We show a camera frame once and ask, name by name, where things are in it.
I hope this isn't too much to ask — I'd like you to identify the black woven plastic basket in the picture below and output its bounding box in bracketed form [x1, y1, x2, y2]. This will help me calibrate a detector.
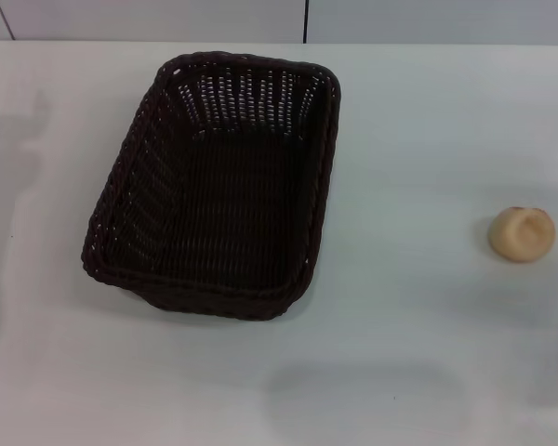
[81, 52, 343, 322]

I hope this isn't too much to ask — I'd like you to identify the peach shaped cream bun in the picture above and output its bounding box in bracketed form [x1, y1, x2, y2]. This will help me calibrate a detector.
[487, 205, 557, 265]

